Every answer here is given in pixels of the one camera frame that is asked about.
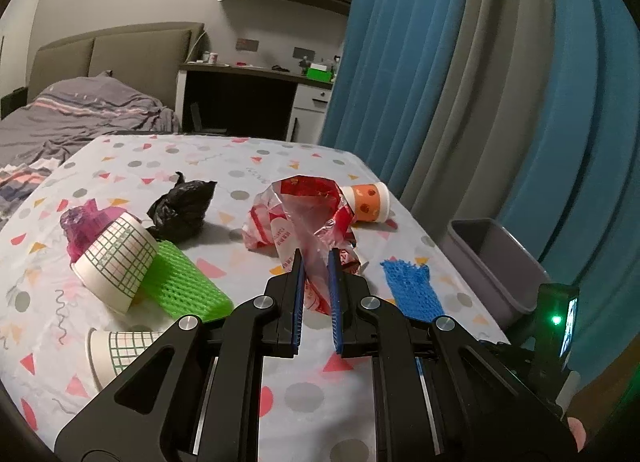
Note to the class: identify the grey plastic trash bin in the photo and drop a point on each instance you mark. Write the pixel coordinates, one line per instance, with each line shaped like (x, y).
(500, 272)

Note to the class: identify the dark wall socket plate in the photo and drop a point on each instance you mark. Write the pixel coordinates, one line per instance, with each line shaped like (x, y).
(302, 52)
(248, 45)

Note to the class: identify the dark bedside box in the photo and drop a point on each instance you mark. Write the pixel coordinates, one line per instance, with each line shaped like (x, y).
(11, 101)

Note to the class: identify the printed confetti tablecloth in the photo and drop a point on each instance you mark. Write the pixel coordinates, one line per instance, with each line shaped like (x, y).
(225, 162)

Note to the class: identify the red and white plastic bag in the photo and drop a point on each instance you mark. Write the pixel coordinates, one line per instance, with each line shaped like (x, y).
(280, 222)

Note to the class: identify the dark top white desk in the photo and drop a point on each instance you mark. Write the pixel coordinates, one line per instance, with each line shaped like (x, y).
(230, 70)

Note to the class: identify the crumpled black plastic bag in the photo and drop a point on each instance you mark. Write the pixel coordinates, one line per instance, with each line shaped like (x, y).
(180, 212)

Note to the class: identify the grey padded headboard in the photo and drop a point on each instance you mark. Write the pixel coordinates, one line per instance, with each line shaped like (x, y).
(135, 52)

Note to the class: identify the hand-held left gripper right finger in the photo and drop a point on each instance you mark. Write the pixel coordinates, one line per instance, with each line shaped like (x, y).
(334, 302)

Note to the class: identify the green foam net sleeve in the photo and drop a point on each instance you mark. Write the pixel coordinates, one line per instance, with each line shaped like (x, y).
(185, 282)

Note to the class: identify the blue foam net sleeve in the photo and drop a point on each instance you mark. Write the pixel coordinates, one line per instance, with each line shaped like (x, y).
(410, 287)

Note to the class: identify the orange apple print paper cup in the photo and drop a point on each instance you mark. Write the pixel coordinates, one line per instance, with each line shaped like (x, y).
(367, 202)

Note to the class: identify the bed with grey bedding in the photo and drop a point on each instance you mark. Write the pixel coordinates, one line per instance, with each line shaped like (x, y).
(75, 112)

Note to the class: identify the green box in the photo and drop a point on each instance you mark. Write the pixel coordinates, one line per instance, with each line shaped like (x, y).
(319, 73)

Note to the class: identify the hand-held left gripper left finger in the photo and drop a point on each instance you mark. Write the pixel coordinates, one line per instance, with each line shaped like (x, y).
(298, 302)

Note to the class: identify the magenta plastic bag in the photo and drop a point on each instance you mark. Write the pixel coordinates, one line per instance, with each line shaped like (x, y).
(82, 227)

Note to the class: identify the person's right hand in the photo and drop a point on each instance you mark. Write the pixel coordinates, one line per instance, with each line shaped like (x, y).
(577, 434)

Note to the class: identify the green grid paper cup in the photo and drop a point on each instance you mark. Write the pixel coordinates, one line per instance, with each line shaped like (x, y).
(110, 352)
(115, 262)

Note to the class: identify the blue and grey curtain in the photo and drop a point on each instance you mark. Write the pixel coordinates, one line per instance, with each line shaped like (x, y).
(425, 67)

